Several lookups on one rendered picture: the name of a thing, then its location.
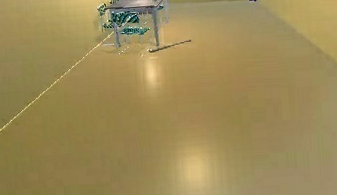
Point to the grey baseball bat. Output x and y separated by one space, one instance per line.
169 46

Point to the teal slatted chair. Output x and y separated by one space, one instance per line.
127 20
103 13
164 10

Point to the grey dining table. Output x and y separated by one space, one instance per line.
137 3

